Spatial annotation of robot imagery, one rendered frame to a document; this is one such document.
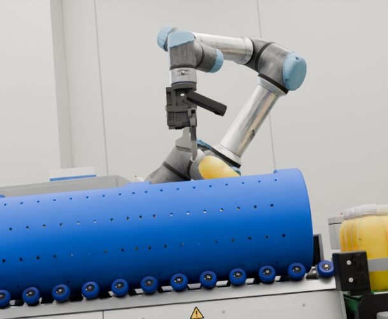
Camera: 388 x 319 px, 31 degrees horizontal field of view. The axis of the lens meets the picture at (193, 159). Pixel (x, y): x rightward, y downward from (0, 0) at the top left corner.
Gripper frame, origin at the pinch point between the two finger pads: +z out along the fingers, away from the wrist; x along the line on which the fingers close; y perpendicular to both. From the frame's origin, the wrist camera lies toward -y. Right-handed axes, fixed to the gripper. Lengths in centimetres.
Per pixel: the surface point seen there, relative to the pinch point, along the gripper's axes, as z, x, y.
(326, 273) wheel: 33.2, 12.2, -30.8
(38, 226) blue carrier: 16.8, 14.0, 40.6
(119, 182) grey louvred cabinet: -11, -165, 39
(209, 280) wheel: 33.2, 11.7, -1.3
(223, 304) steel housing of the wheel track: 39.1, 12.3, -4.2
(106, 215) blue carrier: 15.2, 13.5, 23.6
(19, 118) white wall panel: -68, -263, 113
